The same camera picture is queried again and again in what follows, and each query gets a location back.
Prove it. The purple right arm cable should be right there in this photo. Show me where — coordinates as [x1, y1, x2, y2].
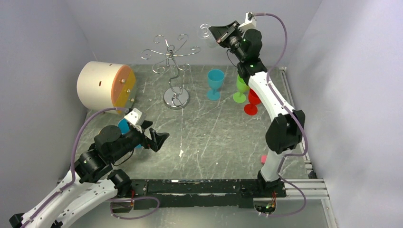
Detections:
[253, 12, 308, 218]

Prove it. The red plastic wine glass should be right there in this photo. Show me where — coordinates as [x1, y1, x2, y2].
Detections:
[244, 89, 261, 115]

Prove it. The clear wine glass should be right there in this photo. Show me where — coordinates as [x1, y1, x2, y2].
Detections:
[197, 23, 218, 48]

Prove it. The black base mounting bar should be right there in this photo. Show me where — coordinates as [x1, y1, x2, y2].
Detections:
[117, 179, 286, 209]

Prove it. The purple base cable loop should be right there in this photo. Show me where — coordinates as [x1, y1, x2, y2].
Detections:
[109, 196, 161, 220]

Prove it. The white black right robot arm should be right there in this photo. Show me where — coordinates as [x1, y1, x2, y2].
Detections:
[208, 21, 305, 197]

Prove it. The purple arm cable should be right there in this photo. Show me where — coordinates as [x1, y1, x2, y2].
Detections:
[253, 12, 308, 218]
[19, 108, 130, 228]

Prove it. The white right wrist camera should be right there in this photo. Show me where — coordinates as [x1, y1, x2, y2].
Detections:
[239, 12, 257, 33]

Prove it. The blue plastic wine glass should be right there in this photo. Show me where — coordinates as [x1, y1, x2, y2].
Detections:
[117, 118, 142, 149]

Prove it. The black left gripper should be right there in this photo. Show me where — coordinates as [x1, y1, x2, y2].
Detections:
[110, 119, 169, 161]

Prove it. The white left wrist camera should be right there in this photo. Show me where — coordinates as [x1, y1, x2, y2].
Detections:
[124, 108, 146, 132]

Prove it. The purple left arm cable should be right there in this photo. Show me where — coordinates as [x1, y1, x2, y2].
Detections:
[19, 108, 130, 228]

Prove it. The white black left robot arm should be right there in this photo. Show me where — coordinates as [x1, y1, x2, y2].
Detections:
[9, 121, 170, 228]

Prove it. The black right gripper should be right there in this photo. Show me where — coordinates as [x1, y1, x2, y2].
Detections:
[209, 21, 246, 62]

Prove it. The aluminium extrusion rail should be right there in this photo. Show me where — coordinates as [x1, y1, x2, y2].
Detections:
[285, 179, 330, 200]

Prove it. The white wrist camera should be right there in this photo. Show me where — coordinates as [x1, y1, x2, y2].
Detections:
[124, 108, 146, 132]
[239, 12, 257, 33]

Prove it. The round cream drawer box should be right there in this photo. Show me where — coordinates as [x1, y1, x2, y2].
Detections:
[77, 61, 136, 111]

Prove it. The chrome wire wine glass rack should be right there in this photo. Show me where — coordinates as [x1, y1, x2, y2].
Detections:
[141, 33, 201, 110]

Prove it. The pink foam cube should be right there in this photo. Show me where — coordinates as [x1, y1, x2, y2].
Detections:
[260, 155, 267, 164]

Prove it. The light blue plastic goblet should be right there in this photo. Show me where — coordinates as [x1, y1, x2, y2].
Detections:
[207, 69, 225, 101]

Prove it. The green plastic wine glass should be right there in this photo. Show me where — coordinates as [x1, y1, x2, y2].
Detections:
[232, 75, 249, 104]

